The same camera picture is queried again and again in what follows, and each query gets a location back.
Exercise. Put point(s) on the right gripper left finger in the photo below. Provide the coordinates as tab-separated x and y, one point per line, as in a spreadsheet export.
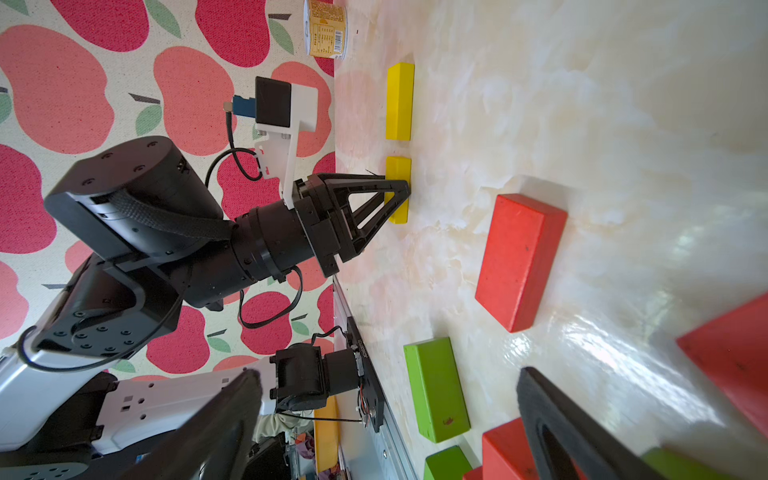
214	443

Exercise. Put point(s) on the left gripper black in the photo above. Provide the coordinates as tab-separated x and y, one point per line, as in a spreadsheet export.
331	225

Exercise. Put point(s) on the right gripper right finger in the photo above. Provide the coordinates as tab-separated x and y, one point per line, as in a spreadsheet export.
565	441

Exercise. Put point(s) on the yellow block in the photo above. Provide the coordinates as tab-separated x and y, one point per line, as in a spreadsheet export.
399	101
399	170

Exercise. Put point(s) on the red block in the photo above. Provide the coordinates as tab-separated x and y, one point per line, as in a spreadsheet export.
731	351
521	247
505	454

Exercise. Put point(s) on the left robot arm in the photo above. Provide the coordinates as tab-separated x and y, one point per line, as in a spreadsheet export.
159	243

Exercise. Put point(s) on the green block upper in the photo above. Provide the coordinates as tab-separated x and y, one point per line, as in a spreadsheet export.
675	466

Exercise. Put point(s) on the green block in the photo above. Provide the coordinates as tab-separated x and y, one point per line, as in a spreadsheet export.
447	464
675	466
439	403

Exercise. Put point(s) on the green block lower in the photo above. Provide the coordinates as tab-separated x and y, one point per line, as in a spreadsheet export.
447	464

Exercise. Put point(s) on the green block left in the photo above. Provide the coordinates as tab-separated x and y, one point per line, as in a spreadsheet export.
439	403

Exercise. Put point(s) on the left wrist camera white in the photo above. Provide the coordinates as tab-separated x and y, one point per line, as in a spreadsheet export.
281	111

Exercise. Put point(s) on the aluminium front rail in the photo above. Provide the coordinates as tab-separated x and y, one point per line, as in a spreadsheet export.
374	449

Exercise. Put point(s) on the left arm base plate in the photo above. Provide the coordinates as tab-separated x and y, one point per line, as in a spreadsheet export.
373	397

